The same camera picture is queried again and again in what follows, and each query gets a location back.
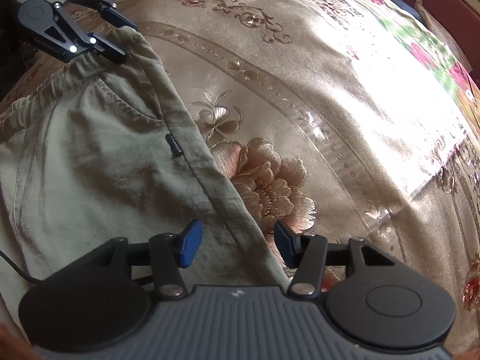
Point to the floral satin bed cover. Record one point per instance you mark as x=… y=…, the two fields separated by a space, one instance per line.
x=342 y=118

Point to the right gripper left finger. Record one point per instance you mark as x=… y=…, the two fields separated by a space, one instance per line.
x=170 y=252

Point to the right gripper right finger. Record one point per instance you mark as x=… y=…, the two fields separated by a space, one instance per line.
x=306 y=254

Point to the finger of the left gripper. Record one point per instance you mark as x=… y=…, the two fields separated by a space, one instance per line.
x=48 y=26
x=107 y=11

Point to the olive green pants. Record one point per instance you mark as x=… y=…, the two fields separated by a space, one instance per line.
x=102 y=150

